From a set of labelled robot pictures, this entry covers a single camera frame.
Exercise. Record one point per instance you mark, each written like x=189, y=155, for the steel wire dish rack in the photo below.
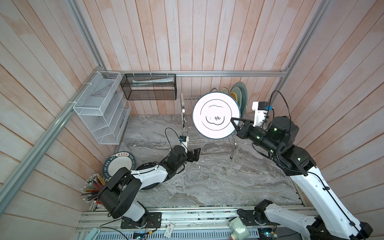
x=209, y=147

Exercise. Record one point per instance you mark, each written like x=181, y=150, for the red pencil holder cup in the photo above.
x=92, y=188

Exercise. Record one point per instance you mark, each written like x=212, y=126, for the green rim lettered plate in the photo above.
x=117, y=161

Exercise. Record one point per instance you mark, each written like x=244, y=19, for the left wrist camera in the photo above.
x=184, y=142

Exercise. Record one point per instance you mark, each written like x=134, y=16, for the yellow woven plate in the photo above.
x=234, y=96

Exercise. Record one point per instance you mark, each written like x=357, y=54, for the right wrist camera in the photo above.
x=261, y=110

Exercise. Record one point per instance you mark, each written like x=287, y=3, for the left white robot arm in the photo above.
x=118, y=194

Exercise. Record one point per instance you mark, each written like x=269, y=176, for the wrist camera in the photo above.
x=184, y=142
x=261, y=110

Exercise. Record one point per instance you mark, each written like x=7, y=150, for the white green device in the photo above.
x=239, y=229

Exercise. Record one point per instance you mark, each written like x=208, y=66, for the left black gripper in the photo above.
x=191, y=158

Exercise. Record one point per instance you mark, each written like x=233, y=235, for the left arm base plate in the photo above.
x=149, y=220

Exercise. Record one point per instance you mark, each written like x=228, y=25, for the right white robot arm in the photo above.
x=334, y=221

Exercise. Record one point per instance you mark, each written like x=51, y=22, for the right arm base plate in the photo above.
x=252, y=217

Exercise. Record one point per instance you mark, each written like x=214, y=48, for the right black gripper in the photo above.
x=242, y=132

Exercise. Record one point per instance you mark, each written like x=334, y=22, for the cream floral plate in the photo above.
x=225, y=90

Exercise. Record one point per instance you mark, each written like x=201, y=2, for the white wire wall shelf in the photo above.
x=103, y=109

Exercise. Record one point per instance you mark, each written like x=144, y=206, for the grey green plate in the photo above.
x=244, y=98

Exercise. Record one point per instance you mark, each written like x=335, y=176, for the dark navy plate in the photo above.
x=151, y=176

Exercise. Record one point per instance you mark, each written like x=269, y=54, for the black mesh wall basket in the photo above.
x=143, y=87

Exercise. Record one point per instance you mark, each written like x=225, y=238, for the light teal flower plate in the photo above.
x=239, y=94

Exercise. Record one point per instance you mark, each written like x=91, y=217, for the white plate black clover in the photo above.
x=212, y=115

